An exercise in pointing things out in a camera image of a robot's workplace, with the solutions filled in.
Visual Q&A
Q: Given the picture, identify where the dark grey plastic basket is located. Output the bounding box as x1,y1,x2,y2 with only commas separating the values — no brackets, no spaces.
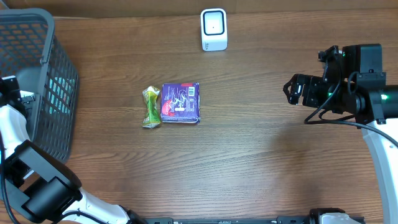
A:
1,8,80,162

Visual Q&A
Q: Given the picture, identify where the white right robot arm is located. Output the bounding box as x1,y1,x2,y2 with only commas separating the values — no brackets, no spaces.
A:
283,44,397,223

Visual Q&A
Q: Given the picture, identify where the teal wet wipes packet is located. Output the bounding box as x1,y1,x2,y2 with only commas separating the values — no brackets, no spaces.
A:
47,77,76,114

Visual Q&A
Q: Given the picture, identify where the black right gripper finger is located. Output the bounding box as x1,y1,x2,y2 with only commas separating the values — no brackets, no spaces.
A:
283,74,299,90
283,86,295,105

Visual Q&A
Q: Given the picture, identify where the white barcode scanner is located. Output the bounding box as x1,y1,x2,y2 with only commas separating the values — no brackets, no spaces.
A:
200,8,228,52

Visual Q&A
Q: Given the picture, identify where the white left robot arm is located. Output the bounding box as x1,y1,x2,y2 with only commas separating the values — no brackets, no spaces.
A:
1,76,145,223

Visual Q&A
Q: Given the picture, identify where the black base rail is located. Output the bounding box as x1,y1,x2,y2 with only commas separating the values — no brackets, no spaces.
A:
144,214,366,224

